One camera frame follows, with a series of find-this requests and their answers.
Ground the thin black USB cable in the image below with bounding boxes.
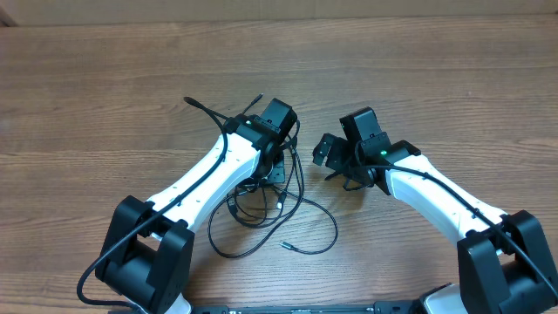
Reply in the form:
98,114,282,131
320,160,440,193
207,92,340,259

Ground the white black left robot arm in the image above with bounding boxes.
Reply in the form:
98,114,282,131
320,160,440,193
92,114,300,313

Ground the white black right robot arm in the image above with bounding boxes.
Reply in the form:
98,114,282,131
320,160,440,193
312,133,557,313

